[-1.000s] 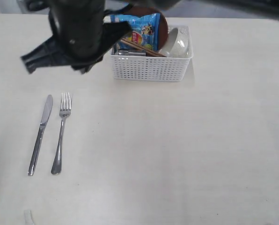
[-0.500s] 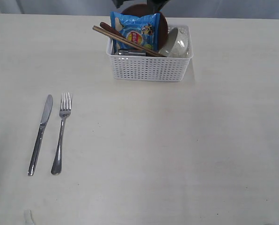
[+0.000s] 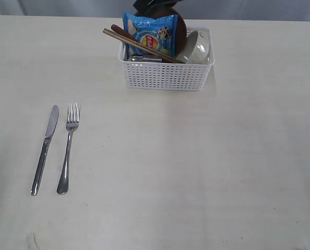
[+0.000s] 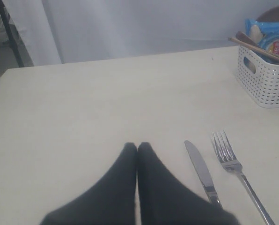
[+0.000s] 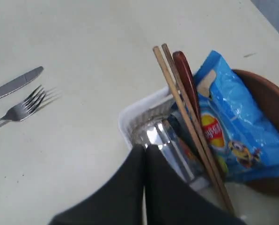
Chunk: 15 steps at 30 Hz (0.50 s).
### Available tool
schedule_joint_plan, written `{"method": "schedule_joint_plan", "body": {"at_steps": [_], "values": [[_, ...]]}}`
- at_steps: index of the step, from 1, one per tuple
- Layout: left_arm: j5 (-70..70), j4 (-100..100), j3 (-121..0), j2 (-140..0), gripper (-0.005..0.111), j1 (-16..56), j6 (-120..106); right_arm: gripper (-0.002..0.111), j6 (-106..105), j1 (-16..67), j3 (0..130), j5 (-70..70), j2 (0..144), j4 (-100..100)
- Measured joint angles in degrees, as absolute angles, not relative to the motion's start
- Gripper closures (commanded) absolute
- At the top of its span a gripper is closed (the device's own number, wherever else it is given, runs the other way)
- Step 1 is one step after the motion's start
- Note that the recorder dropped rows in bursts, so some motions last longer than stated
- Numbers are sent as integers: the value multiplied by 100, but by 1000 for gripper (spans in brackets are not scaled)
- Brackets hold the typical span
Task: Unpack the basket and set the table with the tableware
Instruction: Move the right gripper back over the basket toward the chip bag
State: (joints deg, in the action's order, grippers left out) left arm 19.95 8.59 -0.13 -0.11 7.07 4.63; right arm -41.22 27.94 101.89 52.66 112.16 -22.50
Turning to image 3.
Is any blue Lay's chips bag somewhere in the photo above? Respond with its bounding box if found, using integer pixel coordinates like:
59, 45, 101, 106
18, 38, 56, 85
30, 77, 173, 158
122, 13, 178, 57

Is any white perforated plastic basket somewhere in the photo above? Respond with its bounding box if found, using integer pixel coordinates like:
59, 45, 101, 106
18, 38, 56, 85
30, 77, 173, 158
118, 27, 215, 91

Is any brown round plate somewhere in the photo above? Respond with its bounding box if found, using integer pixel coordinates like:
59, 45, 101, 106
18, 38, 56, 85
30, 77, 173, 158
135, 7, 187, 56

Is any silver metal table knife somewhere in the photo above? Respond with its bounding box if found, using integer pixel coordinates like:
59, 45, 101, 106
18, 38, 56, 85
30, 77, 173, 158
31, 105, 59, 196

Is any grey speckled ceramic bowl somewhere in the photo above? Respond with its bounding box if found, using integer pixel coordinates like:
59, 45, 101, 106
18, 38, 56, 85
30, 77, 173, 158
176, 30, 210, 65

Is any brown wooden chopstick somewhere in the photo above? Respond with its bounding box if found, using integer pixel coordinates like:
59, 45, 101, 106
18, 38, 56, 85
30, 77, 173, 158
111, 24, 138, 42
103, 28, 184, 64

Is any white curtain backdrop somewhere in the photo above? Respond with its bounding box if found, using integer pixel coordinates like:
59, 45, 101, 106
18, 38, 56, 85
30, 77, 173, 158
0, 0, 310, 21

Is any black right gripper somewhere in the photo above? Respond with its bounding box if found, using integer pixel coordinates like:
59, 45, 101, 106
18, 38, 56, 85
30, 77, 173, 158
133, 0, 182, 14

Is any silver metal fork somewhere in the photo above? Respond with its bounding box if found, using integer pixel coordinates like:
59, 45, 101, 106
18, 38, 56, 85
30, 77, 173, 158
56, 103, 80, 195

